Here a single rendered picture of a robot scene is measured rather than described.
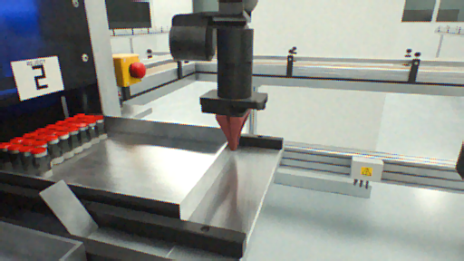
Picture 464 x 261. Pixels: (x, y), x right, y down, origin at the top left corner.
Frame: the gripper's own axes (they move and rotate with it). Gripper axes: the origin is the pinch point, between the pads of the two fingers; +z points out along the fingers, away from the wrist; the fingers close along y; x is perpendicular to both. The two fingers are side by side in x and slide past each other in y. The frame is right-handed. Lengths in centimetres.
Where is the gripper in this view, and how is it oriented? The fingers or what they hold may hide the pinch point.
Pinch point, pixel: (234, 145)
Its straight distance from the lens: 51.6
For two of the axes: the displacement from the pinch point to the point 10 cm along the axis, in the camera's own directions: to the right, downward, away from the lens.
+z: -0.1, 9.3, 3.6
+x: -3.0, 3.4, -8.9
